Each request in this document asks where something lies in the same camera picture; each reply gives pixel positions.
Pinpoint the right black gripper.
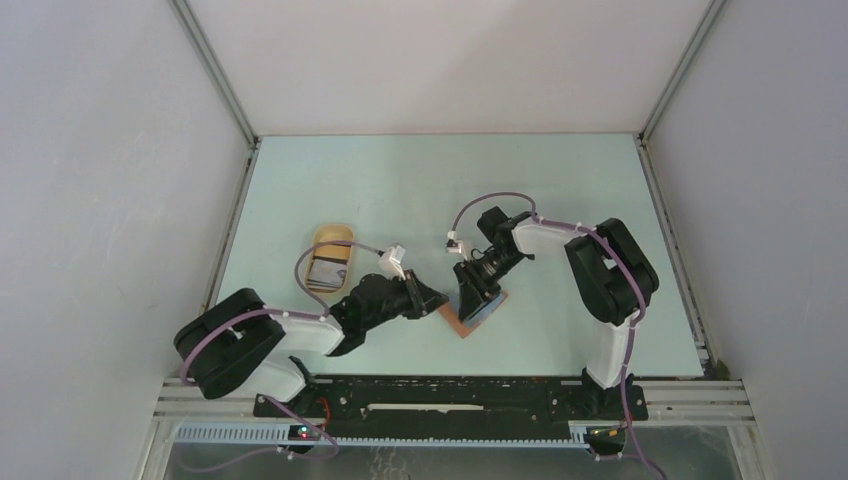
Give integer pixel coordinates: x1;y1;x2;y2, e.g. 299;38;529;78
452;248;526;322

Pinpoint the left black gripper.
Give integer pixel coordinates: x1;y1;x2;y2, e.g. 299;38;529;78
362;268;448;331

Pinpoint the yellow oval tray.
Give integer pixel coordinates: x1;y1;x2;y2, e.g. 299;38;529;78
305;224;355;294

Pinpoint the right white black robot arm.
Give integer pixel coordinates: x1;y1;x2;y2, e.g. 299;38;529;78
446;207;659;418

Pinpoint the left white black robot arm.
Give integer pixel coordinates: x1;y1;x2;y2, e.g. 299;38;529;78
173;270;449;417

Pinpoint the credit card stack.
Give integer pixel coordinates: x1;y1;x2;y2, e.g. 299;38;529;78
306;244;351;292

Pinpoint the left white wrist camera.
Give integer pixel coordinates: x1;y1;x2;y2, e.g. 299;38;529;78
378;243;406;280

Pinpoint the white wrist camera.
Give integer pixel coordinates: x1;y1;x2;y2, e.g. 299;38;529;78
445;230;470;260
378;243;406;280

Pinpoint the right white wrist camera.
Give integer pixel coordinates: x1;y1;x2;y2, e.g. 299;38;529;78
445;230;470;260

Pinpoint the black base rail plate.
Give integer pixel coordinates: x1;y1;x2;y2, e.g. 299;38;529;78
288;375;649;441

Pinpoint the aluminium frame rail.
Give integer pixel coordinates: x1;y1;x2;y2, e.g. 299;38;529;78
154;376;754;448

